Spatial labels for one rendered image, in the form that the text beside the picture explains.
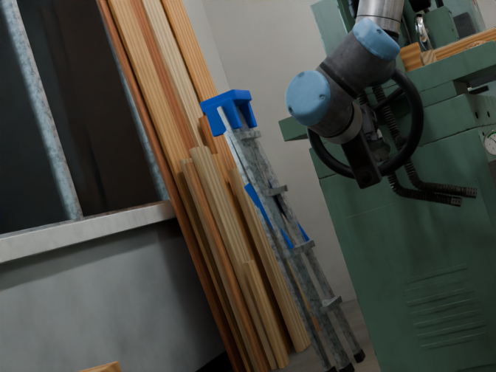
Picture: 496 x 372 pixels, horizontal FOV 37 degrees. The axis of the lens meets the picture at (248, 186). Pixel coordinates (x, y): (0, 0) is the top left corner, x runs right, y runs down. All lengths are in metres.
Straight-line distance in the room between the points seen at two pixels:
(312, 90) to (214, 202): 2.04
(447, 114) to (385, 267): 0.43
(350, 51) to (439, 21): 0.97
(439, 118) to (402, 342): 0.60
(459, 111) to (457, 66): 0.11
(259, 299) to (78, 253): 0.85
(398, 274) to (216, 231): 1.45
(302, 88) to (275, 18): 3.36
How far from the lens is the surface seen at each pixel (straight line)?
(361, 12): 1.49
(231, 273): 3.31
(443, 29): 2.28
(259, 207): 2.85
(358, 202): 2.01
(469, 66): 1.94
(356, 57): 1.33
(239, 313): 3.30
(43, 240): 2.68
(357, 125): 1.43
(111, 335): 2.96
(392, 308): 2.04
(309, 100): 1.32
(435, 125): 1.95
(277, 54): 4.65
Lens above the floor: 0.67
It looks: 2 degrees up
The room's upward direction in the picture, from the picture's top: 18 degrees counter-clockwise
